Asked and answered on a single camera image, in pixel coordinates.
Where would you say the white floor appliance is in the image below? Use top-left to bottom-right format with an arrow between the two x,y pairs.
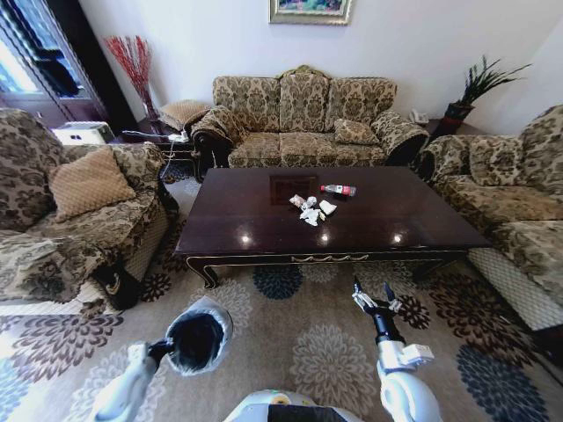
51,121 -> 117,147

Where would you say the patterned sofa cushion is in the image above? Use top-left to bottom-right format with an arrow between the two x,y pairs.
333,118 -> 381,147

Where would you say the floral patterned rug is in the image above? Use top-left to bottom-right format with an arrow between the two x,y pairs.
0,174 -> 563,422

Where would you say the patterned armchair with beige cushion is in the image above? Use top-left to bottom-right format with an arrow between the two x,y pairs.
0,106 -> 180,311

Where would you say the patterned three-seat sofa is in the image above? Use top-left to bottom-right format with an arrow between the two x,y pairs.
183,64 -> 430,184

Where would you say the clear bottle with red label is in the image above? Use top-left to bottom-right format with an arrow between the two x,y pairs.
319,183 -> 358,198

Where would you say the white power cable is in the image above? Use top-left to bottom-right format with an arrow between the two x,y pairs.
159,139 -> 178,178

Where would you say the vase with red branches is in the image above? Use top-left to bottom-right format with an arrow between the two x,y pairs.
103,34 -> 162,123

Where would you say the large patterned armchair cushion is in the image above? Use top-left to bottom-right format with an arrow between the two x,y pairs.
467,135 -> 525,182

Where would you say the framed painting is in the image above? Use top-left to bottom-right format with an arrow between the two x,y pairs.
267,0 -> 355,26

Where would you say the dark wooden coffee table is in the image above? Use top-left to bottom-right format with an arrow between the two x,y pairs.
172,165 -> 494,289

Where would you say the dark framed glass door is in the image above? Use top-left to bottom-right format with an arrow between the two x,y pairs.
0,0 -> 116,129

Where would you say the dark side table with telephone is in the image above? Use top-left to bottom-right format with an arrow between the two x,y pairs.
423,115 -> 477,138

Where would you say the white robot front shell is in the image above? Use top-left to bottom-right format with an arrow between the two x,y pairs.
223,388 -> 384,422

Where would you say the dark side table with vase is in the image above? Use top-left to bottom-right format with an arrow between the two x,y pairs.
120,117 -> 200,178

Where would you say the large beige quilted cushion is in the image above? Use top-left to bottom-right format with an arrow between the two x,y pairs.
48,146 -> 138,223

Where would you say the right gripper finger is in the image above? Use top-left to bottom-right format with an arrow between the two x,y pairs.
383,281 -> 405,314
350,274 -> 377,315

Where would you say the large crumpled white tissue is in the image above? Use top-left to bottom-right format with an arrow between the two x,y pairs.
298,207 -> 327,228

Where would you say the black bin with plastic liner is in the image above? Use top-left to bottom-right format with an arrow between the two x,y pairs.
164,295 -> 235,376

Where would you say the green plant in dark pot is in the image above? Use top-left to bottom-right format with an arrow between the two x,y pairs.
442,54 -> 534,123

